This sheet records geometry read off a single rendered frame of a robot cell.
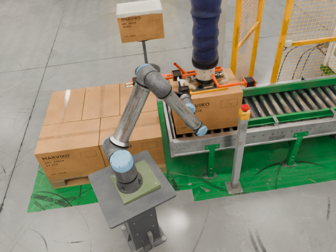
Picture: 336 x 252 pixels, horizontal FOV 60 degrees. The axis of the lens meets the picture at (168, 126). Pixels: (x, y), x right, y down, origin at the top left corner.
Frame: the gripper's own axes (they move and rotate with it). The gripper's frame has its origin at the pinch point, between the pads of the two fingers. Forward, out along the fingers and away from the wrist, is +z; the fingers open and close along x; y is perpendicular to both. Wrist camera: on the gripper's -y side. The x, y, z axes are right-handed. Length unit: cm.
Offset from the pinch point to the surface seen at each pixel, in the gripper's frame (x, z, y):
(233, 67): -26, 53, 69
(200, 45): 29.3, 5.4, 20.2
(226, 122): -46, -7, 43
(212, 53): 21.5, 4.1, 30.2
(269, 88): -45, 33, 103
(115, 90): -54, 83, -59
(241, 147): -47, -39, 47
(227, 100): -19.1, -6.8, 42.0
